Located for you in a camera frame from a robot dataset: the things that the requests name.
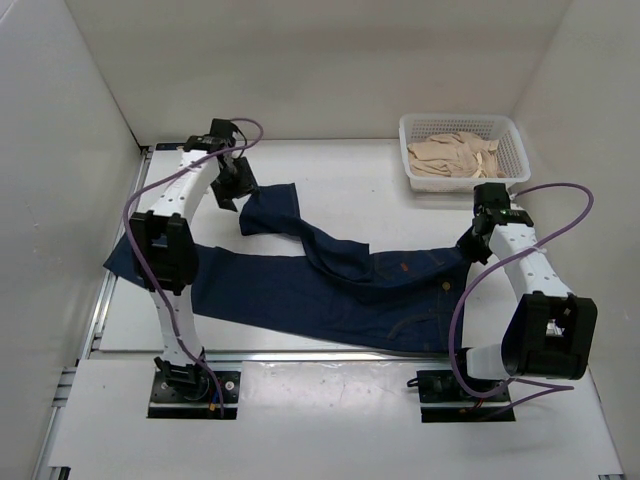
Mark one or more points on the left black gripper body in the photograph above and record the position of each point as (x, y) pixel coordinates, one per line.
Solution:
(234, 183)

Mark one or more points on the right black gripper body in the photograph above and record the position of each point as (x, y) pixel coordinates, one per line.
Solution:
(474, 247)

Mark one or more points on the dark blue denim trousers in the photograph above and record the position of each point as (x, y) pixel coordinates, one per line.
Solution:
(337, 290)

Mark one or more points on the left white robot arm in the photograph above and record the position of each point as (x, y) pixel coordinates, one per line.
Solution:
(165, 256)

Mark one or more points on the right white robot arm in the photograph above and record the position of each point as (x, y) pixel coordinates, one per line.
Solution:
(551, 331)

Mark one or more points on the beige trousers in basket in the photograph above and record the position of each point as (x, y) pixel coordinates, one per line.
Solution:
(455, 155)

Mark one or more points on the white plastic basket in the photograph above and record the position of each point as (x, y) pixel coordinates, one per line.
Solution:
(511, 154)

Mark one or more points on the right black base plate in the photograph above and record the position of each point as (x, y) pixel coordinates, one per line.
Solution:
(442, 400)

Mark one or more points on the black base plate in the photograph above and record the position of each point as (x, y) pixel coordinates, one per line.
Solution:
(200, 401)
(442, 400)

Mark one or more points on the aluminium front rail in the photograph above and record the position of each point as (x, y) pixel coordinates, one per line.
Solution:
(322, 356)

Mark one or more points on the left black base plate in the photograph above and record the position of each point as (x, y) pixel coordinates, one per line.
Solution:
(200, 401)

